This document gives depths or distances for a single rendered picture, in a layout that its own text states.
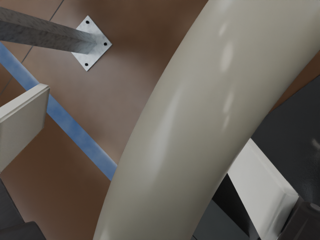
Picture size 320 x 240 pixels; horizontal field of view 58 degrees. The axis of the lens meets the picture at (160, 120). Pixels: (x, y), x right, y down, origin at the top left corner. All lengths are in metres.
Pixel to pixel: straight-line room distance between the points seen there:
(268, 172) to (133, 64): 1.34
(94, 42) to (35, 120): 1.37
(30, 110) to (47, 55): 1.56
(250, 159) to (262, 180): 0.02
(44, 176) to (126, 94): 0.72
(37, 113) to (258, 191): 0.13
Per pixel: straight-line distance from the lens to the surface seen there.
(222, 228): 1.34
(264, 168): 0.17
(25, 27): 1.16
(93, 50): 1.56
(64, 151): 1.72
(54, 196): 1.85
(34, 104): 0.17
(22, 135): 0.17
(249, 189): 0.18
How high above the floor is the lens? 1.36
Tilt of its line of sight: 71 degrees down
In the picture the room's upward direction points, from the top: 113 degrees counter-clockwise
